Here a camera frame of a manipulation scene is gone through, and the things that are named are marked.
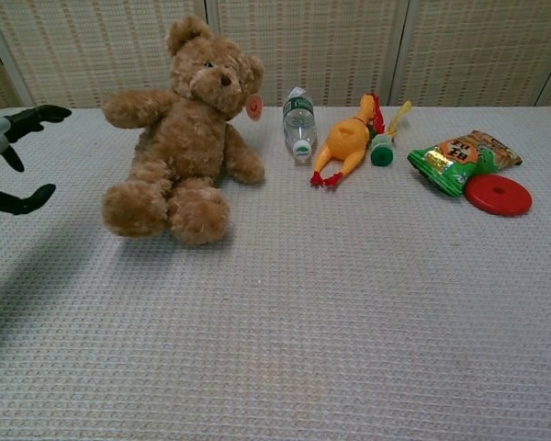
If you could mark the brown teddy bear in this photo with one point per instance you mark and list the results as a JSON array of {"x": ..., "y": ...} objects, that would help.
[{"x": 183, "y": 151}]

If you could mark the clear plastic water bottle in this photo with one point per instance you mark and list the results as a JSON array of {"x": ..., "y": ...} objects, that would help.
[{"x": 298, "y": 124}]

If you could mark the white waffle-weave tablecloth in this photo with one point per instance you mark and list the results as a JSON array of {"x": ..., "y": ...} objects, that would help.
[{"x": 303, "y": 298}]

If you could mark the yellow rubber chicken toy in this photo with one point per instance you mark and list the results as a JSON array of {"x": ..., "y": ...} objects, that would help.
[{"x": 346, "y": 142}]

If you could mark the green-base feather shuttlecock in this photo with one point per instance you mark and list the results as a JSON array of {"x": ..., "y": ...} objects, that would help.
[{"x": 382, "y": 154}]

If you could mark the green orange snack bag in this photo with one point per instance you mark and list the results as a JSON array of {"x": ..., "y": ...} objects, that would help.
[{"x": 450, "y": 165}]

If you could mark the red round disc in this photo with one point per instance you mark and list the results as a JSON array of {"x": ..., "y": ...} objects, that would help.
[{"x": 498, "y": 195}]

